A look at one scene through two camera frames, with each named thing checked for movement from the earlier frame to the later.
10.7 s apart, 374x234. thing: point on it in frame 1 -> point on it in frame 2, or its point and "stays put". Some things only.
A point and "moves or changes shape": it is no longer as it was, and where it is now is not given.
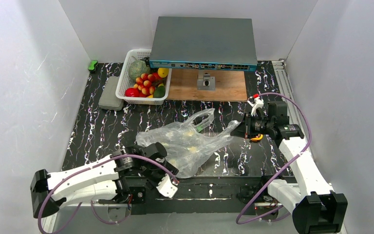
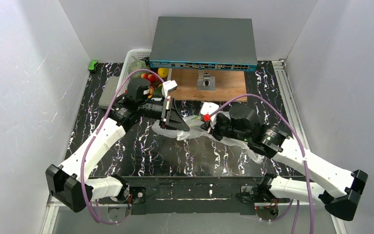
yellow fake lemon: [163, 72] stays put
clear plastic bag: [187, 141] moves or changes shape
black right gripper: [246, 128] -> [214, 125]
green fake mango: [159, 91] stays put
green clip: [92, 66] stays put
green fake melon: [137, 68] stays put
